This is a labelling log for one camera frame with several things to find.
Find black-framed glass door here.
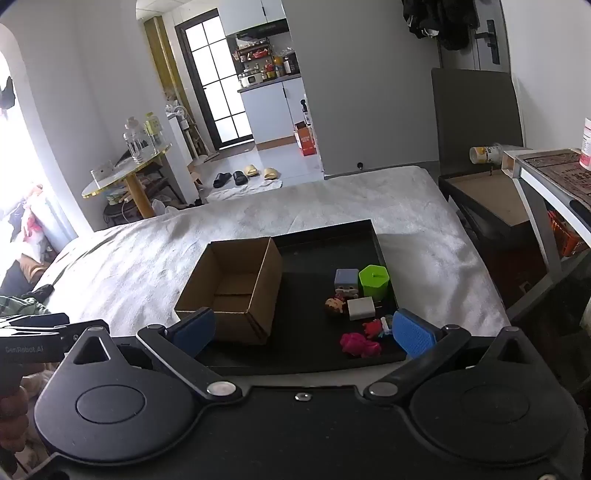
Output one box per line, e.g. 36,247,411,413
174,9,256,149

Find small white box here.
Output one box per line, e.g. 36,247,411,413
90,161,116,184

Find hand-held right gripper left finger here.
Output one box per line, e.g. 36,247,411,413
60,308,243,403

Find white and pink bottle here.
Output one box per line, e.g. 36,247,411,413
579,117,591,171

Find green plaid cloth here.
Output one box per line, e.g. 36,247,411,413
0,295,52,317

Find pale yellow bottle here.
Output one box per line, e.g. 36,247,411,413
144,112,166,147

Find white floor cloth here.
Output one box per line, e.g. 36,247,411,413
205,176,283,204

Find black square tray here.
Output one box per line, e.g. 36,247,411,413
194,219,408,376

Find clear water bottle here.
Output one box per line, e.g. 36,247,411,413
122,117,154,163

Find pile of clothes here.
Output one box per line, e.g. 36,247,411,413
7,185,52,261

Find hanging black clothes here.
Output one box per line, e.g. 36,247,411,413
402,0,481,51

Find kitchen spice rack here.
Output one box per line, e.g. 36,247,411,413
233,37,273,63

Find white wall cabinet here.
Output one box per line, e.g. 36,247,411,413
217,0,287,36

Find grey leaning board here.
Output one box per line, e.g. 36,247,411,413
431,68,527,176

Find green hexagonal container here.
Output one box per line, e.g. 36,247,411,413
359,264,390,298

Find round gold-edged table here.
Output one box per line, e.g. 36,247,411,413
82,143,174,220

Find white kitchen cabinet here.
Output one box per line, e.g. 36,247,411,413
238,75,308,146

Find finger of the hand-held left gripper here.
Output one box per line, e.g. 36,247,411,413
0,313,71,335

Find person's left hand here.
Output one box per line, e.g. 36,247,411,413
0,387,30,459

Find black door lock handle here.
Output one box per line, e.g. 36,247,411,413
475,19,502,65

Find red and blue figure toy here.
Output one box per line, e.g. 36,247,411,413
362,318,394,340

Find black-framed brown board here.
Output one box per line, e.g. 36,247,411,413
438,170,550,243

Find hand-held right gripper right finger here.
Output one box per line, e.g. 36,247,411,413
364,308,550,407

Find pink plush toy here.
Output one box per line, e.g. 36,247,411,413
341,332,382,359

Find white side table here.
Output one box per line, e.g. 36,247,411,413
502,148,591,319

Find orange crate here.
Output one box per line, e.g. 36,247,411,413
549,210,590,258

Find white bottle lying down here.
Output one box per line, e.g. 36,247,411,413
469,143,509,166

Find lilac block figure toy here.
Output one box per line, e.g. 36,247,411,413
334,268,361,298

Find white charger adapter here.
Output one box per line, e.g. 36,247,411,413
347,298,378,321

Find carved brown board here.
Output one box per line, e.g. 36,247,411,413
525,154,591,209

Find orange cardboard box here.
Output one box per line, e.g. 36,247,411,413
294,122,318,157

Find brown cardboard box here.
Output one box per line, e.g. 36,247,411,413
174,237,283,346

